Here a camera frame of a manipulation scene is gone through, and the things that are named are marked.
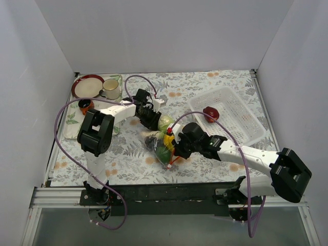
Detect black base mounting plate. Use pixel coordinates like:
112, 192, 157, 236
79, 182, 247, 216

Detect aluminium frame rail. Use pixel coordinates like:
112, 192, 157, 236
29, 187, 309, 208

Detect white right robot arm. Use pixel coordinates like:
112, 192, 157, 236
168, 122, 312, 204

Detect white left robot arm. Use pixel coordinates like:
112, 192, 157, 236
77, 89, 166, 205

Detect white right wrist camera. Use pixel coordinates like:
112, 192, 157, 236
167, 123, 183, 135

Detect fake green pepper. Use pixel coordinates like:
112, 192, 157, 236
155, 146, 171, 163

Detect floral serving tray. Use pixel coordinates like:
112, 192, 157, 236
63, 73, 124, 139

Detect red rimmed cream plate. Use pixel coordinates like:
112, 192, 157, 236
71, 74, 105, 98

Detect cream mug black handle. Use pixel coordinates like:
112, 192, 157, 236
99, 79, 120, 100

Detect floral table mat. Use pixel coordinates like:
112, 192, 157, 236
48, 70, 278, 187

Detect fake green cabbage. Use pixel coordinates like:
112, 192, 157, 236
158, 115, 175, 134

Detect orange ceramic cup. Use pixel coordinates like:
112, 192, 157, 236
78, 99, 94, 115

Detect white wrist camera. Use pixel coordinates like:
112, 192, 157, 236
153, 98, 166, 110
167, 123, 183, 135

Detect white plastic mesh basket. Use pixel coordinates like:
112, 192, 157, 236
188, 86, 266, 146

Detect fake dark grapes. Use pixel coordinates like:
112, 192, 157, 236
145, 136, 158, 151

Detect clear zip top bag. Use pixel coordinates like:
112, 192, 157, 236
139, 130, 175, 169

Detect fake red apple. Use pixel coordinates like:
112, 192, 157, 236
203, 107, 220, 123

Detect fake yellow banana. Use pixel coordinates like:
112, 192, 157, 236
163, 134, 175, 149

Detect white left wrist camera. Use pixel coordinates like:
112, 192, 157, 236
153, 98, 166, 110

